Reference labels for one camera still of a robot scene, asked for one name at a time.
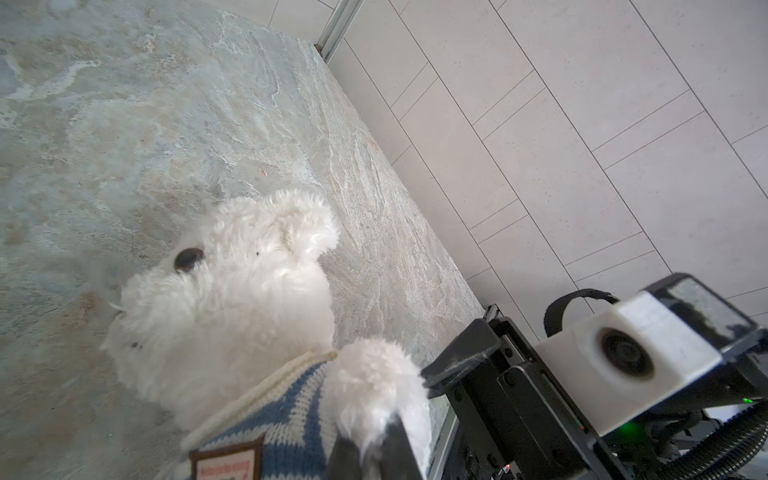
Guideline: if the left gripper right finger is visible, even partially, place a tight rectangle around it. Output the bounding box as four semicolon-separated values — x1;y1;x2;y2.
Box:
378;415;423;480

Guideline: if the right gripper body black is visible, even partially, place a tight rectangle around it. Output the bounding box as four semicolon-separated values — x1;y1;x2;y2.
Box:
422;305;629;479

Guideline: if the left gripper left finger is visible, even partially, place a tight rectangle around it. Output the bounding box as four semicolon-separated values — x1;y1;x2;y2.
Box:
323;435;375;480

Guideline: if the blue white striped sweater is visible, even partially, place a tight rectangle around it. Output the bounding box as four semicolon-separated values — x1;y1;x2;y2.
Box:
156;353;337;479

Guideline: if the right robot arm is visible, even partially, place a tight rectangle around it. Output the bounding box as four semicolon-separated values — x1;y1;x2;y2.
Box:
423;297;767;479

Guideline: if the white teddy bear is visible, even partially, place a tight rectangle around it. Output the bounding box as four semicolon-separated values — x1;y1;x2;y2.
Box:
102;190;432;479

